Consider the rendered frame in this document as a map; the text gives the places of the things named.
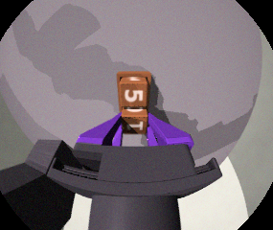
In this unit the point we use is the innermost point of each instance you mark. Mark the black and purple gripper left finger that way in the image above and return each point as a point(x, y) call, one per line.
point(105, 132)

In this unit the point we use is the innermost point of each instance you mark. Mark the brown shallow tray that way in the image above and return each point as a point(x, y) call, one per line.
point(133, 74)

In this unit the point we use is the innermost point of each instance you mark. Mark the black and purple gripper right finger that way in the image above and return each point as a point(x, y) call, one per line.
point(166, 134)

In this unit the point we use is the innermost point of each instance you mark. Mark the brown wooden cube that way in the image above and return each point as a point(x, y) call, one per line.
point(135, 120)
point(134, 91)

